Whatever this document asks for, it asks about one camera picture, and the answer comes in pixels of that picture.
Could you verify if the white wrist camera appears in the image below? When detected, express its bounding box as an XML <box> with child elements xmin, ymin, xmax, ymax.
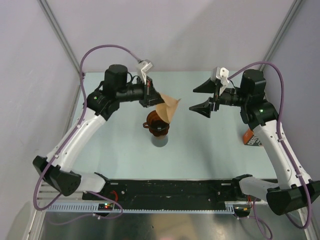
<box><xmin>136</xmin><ymin>59</ymin><xmax>154</xmax><ymax>85</ymax></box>
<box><xmin>210</xmin><ymin>67</ymin><xmax>230</xmax><ymax>87</ymax></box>

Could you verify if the aluminium frame rail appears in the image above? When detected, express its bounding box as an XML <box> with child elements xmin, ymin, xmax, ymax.
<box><xmin>37</xmin><ymin>182</ymin><xmax>83</xmax><ymax>202</ymax></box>

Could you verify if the orange coffee filter box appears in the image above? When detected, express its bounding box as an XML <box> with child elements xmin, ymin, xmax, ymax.
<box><xmin>242</xmin><ymin>128</ymin><xmax>263</xmax><ymax>147</ymax></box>

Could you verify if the brown paper coffee filter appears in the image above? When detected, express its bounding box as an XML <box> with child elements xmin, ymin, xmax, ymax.
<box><xmin>155</xmin><ymin>93</ymin><xmax>181</xmax><ymax>124</ymax></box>

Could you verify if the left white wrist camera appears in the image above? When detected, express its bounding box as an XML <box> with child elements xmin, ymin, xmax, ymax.
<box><xmin>136</xmin><ymin>59</ymin><xmax>154</xmax><ymax>85</ymax></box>

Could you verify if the black mounting base plate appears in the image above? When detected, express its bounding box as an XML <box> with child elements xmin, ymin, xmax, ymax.
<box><xmin>82</xmin><ymin>172</ymin><xmax>296</xmax><ymax>211</ymax></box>

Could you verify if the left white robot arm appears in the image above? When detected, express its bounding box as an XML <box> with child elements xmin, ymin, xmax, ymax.
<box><xmin>32</xmin><ymin>60</ymin><xmax>164</xmax><ymax>200</ymax></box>

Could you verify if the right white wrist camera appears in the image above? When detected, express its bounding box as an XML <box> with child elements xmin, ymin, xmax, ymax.
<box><xmin>210</xmin><ymin>67</ymin><xmax>230</xmax><ymax>87</ymax></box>

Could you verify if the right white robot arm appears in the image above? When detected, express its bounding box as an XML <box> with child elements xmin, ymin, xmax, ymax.
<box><xmin>189</xmin><ymin>67</ymin><xmax>320</xmax><ymax>216</ymax></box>

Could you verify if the amber plastic coffee dripper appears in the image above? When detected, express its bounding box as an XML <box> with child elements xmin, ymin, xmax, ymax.
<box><xmin>142</xmin><ymin>110</ymin><xmax>170</xmax><ymax>137</ymax></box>

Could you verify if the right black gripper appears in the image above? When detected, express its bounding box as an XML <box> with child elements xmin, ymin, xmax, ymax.
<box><xmin>189</xmin><ymin>77</ymin><xmax>249</xmax><ymax>118</ymax></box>

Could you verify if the grey slotted cable duct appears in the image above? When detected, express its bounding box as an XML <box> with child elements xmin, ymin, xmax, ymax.
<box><xmin>47</xmin><ymin>202</ymin><xmax>251</xmax><ymax>214</ymax></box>

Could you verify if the grey glass carafe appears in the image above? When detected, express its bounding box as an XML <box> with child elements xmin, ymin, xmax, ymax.
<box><xmin>151</xmin><ymin>135</ymin><xmax>169</xmax><ymax>148</ymax></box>

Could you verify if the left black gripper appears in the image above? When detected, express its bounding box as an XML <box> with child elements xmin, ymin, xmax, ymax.
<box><xmin>116</xmin><ymin>76</ymin><xmax>166</xmax><ymax>109</ymax></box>

